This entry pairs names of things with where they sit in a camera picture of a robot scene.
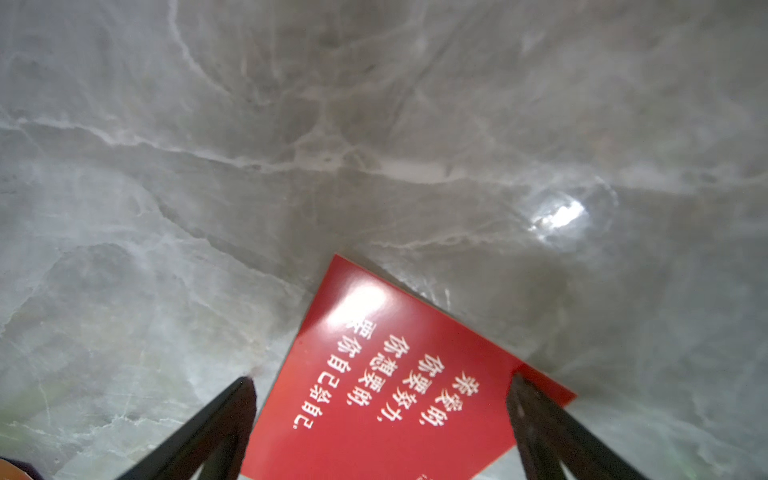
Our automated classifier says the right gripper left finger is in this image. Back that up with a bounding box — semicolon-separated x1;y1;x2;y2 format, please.
121;376;257;479

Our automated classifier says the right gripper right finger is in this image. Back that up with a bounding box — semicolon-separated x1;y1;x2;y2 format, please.
506;374;644;480

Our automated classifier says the red card small text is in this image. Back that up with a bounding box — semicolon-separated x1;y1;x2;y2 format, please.
241;256;575;479

